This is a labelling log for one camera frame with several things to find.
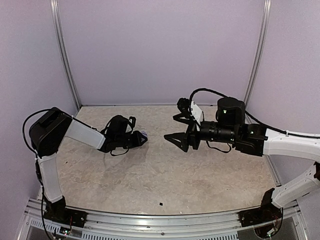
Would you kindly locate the left silver frame post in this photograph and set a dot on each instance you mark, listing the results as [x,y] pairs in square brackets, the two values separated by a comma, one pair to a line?
[54,5]

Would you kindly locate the silver frame post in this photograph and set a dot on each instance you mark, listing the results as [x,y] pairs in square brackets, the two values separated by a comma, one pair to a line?
[54,5]
[259,51]

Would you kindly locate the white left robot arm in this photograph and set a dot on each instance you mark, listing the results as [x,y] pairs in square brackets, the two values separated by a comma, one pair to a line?
[49,131]

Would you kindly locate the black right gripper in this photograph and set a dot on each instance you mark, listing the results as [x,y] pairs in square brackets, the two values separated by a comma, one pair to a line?
[185,136]

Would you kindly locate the purple round charging case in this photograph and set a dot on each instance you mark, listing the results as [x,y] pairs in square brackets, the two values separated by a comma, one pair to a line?
[144,134]

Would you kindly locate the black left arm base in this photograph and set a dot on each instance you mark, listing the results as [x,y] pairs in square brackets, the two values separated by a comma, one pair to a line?
[58,212]

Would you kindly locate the silver front aluminium rail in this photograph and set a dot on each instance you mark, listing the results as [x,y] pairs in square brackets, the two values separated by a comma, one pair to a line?
[103,225]

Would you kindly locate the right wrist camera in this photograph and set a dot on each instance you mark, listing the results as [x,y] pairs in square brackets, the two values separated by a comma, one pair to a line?
[190,111]

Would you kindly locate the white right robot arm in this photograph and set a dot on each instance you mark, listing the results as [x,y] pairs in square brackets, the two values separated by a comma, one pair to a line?
[254,139]

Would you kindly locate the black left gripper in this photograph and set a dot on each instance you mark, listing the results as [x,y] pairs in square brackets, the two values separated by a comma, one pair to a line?
[138,140]

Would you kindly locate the right silver frame post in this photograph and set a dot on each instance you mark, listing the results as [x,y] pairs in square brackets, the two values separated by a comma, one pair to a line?
[259,51]

